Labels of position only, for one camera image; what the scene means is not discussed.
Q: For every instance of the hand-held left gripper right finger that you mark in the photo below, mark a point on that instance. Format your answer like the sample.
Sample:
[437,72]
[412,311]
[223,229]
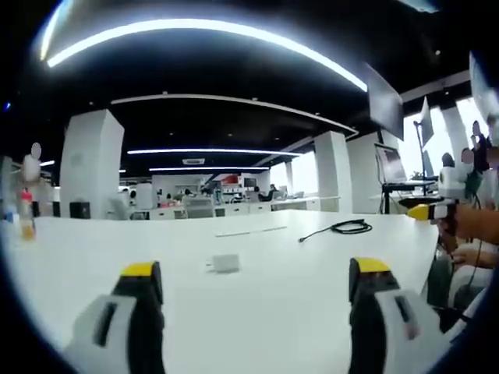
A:
[374,335]

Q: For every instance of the orange drink bottle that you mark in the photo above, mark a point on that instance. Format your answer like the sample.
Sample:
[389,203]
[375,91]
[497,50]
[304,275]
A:
[27,218]

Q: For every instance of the small tilted monitor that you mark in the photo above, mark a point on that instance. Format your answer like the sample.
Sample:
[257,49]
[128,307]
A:
[427,121]

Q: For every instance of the white office chair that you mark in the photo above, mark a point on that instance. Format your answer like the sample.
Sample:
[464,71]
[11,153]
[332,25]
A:
[199,206]

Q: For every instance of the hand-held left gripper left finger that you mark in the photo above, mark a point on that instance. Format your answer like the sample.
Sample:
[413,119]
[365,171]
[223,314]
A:
[117,335]

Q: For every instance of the long ceiling light strip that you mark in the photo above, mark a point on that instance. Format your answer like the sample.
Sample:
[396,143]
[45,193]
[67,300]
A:
[202,26]

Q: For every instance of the black laptop stand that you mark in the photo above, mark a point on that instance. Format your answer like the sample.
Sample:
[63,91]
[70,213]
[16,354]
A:
[409,189]

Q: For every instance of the white desk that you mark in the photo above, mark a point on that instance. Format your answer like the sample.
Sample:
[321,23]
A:
[273,296]

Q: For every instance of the open laptop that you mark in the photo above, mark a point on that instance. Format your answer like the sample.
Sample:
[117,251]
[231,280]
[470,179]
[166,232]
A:
[391,163]

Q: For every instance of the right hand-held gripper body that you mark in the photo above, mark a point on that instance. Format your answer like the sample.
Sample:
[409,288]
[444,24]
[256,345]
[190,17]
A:
[452,183]

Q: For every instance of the black box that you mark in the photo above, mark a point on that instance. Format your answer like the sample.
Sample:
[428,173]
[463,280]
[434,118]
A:
[80,209]

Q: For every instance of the white charger adapter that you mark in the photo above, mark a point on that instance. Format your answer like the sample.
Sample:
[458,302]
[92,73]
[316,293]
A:
[226,264]

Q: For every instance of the hanging dark monitor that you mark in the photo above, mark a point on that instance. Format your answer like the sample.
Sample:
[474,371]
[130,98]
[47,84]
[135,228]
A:
[386,105]

